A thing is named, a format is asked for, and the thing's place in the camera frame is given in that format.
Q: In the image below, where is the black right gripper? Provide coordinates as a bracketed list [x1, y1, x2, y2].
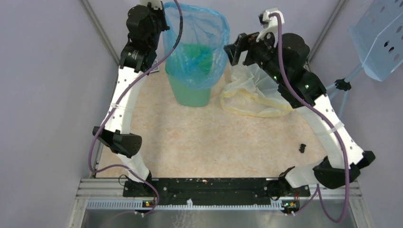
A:
[223, 26, 286, 85]

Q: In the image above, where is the blue plastic trash bag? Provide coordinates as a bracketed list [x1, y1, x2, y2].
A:
[163, 1, 230, 89]

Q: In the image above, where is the clear yellow-edged plastic bag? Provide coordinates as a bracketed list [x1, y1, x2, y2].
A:
[220, 64, 294, 118]

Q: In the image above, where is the green plastic trash bin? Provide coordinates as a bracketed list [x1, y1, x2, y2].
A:
[165, 43, 212, 107]

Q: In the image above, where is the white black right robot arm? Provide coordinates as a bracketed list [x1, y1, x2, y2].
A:
[223, 33, 375, 196]

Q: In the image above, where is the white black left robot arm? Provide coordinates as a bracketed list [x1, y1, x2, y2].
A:
[93, 0, 169, 196]

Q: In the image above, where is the blue playing card box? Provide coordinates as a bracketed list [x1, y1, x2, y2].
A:
[150, 59, 160, 74]

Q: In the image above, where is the light blue tripod stand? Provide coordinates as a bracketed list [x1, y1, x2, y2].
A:
[326, 63, 363, 119]

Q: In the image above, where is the small black plastic part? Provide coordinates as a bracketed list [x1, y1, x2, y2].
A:
[299, 143, 307, 153]

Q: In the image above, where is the perforated light blue panel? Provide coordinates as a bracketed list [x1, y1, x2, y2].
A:
[348, 0, 403, 82]

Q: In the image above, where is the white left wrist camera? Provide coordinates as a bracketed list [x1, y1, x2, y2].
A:
[139, 0, 163, 10]

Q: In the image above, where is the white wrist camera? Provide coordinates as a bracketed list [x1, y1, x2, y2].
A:
[139, 0, 163, 10]
[256, 8, 285, 42]

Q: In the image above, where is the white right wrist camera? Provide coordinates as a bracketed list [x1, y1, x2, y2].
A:
[256, 8, 285, 42]

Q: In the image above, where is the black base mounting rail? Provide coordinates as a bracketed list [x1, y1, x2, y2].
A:
[123, 178, 311, 206]

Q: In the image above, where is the white cable duct strip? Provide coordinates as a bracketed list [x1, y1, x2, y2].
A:
[86, 199, 284, 210]

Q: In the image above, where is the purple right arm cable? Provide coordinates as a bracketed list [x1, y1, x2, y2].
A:
[269, 12, 351, 224]

